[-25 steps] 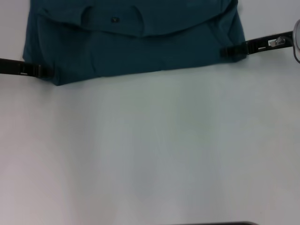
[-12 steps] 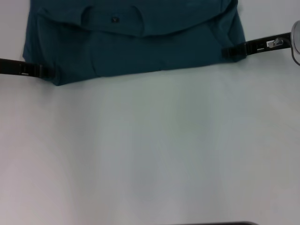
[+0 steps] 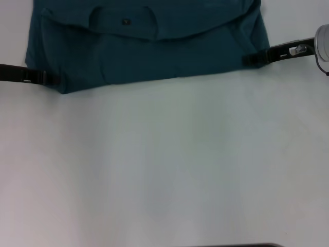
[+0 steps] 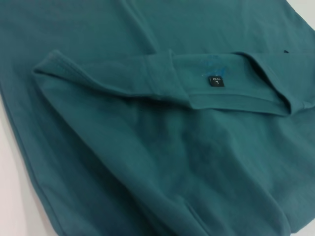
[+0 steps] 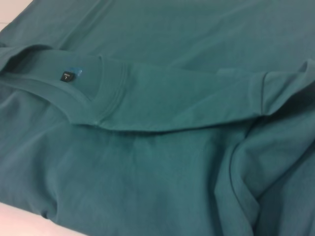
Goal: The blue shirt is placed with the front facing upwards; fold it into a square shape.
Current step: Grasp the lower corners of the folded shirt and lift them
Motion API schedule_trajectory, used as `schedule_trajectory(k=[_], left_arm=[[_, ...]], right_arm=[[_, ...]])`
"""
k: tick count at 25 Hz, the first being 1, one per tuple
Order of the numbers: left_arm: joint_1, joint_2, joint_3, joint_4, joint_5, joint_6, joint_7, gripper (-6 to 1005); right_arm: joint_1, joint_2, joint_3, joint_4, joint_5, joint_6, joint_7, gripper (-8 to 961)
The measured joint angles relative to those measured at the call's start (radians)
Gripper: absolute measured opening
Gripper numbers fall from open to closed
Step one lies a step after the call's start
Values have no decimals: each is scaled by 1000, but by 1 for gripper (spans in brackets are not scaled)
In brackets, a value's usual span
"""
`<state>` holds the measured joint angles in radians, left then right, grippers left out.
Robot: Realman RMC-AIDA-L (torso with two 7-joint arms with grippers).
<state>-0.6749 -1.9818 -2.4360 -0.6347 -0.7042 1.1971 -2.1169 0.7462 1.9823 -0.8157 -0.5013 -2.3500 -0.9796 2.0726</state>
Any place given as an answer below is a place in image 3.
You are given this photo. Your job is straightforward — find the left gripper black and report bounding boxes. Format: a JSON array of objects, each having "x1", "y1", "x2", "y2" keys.
[{"x1": 0, "y1": 63, "x2": 62, "y2": 86}]

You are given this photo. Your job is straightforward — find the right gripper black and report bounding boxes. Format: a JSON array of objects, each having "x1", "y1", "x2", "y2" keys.
[{"x1": 242, "y1": 37, "x2": 317, "y2": 69}]

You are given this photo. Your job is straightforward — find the teal blue printed t-shirt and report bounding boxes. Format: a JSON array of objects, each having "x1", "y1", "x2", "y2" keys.
[{"x1": 24, "y1": 0, "x2": 271, "y2": 95}]

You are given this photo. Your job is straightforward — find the right arm cable with connector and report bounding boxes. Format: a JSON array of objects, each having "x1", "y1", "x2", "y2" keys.
[{"x1": 289, "y1": 45, "x2": 329, "y2": 76}]

